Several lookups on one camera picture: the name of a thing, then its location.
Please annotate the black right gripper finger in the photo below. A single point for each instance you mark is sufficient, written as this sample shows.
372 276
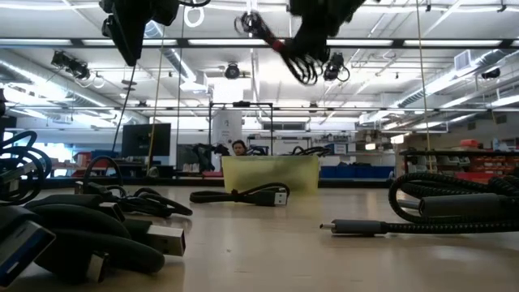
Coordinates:
308 48
323 50

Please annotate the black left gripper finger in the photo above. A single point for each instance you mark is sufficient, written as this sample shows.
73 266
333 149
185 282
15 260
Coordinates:
133 36
119 36

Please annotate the yellow translucent plastic container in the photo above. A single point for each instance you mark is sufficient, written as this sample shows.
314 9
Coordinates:
300 170

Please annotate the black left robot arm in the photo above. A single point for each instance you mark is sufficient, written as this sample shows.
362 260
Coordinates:
5 121

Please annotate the black background robot arm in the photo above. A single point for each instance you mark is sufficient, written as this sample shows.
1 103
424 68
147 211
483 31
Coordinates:
204 156

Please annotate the black ceiling device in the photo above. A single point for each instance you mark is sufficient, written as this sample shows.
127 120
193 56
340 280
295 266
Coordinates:
71 65
490 73

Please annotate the black computer monitor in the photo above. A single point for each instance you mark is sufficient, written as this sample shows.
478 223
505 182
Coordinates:
146 140

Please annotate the white cylindrical column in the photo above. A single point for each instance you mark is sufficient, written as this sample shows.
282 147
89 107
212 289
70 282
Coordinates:
227 130

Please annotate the person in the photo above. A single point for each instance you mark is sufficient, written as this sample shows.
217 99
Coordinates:
239 148

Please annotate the red and blue bins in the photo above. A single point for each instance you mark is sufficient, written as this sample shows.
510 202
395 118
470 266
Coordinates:
83 158

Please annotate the blue storage bins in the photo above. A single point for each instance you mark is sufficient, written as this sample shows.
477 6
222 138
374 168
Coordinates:
365 171

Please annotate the dark square panel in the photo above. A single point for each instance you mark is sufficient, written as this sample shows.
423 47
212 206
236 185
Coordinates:
184 156

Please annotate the black workbench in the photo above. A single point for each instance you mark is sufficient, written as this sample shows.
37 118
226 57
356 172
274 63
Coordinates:
446 153

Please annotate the red tool case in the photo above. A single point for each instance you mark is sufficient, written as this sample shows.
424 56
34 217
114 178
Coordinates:
470 143

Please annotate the red storage bins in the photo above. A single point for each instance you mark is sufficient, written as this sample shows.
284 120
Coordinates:
474 176

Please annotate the black overhead camera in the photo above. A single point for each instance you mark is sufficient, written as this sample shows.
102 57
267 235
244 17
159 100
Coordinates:
333 65

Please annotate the round black ceiling camera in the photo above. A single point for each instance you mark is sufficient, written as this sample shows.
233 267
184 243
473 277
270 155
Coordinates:
232 71

